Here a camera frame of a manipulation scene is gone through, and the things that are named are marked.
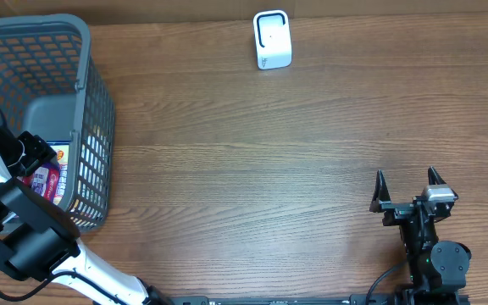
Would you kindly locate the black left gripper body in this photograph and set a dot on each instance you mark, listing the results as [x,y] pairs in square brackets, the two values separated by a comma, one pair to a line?
[36,154]

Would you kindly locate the red purple pad package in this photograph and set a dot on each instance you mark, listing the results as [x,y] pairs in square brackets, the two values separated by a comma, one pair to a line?
[44,181]

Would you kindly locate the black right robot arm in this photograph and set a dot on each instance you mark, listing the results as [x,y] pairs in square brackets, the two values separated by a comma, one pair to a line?
[437,268]

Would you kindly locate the grey plastic shopping basket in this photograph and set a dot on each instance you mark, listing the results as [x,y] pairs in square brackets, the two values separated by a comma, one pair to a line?
[50,86]

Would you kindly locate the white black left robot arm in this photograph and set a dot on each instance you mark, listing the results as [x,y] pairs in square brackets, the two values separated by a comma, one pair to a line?
[40,244]

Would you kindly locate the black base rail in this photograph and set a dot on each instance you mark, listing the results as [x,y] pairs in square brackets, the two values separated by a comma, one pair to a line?
[354,299]

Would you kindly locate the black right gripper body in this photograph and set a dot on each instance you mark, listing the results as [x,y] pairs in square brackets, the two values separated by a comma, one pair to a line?
[397,211]

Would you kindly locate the white barcode scanner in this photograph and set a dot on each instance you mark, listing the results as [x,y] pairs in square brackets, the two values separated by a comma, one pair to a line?
[272,39]

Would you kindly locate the yellow snack bag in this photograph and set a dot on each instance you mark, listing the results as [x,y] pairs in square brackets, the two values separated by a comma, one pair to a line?
[61,148]

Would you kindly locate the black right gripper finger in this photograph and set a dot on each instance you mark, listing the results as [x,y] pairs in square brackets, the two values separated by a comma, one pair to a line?
[381,198]
[434,177]

